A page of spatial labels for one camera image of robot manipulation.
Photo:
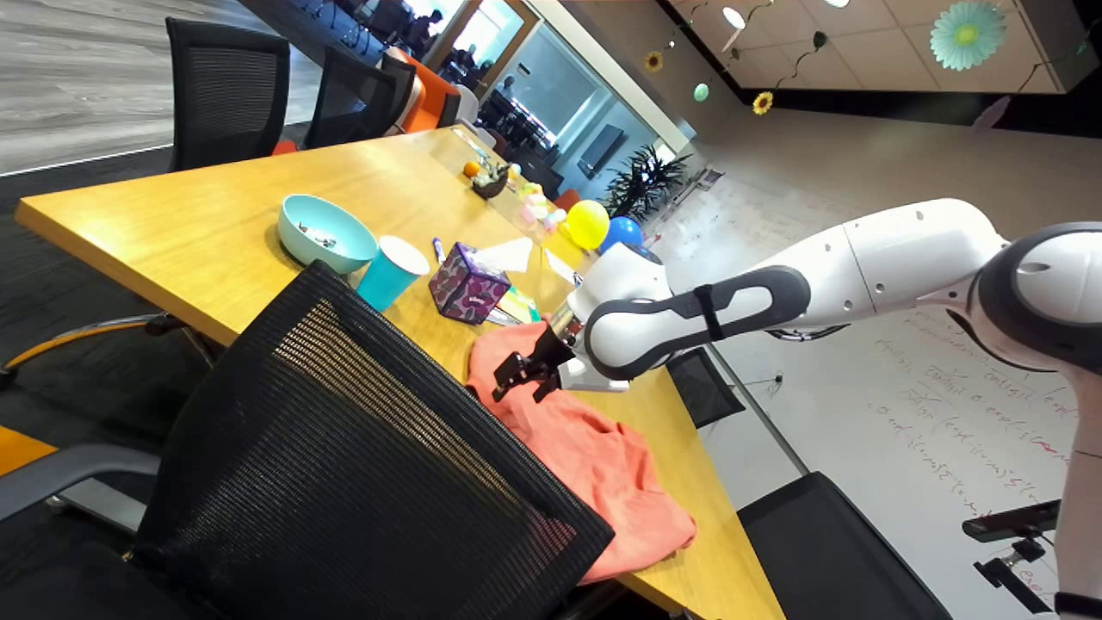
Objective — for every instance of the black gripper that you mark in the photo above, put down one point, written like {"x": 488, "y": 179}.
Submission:
{"x": 550, "y": 363}

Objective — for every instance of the orange sweatshirt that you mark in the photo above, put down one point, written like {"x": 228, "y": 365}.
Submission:
{"x": 597, "y": 470}

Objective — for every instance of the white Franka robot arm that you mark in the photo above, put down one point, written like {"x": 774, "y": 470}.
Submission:
{"x": 898, "y": 259}

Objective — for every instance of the black mesh office chair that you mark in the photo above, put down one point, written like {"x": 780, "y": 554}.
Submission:
{"x": 345, "y": 482}
{"x": 837, "y": 553}

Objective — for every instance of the orange chair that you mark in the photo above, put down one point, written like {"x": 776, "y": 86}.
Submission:
{"x": 431, "y": 100}

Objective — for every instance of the green book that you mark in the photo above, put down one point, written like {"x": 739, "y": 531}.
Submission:
{"x": 518, "y": 304}

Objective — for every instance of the purple tissue box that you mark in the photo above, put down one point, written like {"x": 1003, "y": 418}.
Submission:
{"x": 467, "y": 287}

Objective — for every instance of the teal cup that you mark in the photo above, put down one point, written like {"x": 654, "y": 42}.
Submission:
{"x": 384, "y": 281}

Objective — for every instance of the yellow balloon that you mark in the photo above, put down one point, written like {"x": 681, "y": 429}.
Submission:
{"x": 586, "y": 225}

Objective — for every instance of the clear plastic bottle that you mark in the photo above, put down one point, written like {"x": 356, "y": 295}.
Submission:
{"x": 532, "y": 206}

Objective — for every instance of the blue balloon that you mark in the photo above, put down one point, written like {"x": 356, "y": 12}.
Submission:
{"x": 626, "y": 233}

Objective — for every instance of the small dark bowl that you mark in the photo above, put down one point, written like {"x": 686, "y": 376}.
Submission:
{"x": 488, "y": 179}

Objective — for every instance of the green potted plant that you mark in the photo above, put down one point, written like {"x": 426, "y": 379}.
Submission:
{"x": 648, "y": 175}

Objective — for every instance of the teal bowl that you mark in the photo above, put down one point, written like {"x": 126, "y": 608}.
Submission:
{"x": 322, "y": 236}

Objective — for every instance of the green balloon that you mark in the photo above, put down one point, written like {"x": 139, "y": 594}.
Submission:
{"x": 702, "y": 89}

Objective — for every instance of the sunflower ceiling decoration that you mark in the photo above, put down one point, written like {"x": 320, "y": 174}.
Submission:
{"x": 654, "y": 58}

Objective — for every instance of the round ceiling light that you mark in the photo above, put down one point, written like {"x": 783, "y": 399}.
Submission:
{"x": 733, "y": 13}

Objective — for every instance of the teal flower ceiling decoration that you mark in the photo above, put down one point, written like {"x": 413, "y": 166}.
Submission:
{"x": 966, "y": 31}

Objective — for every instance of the black stand frame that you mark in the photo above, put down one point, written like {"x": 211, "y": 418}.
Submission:
{"x": 1010, "y": 553}

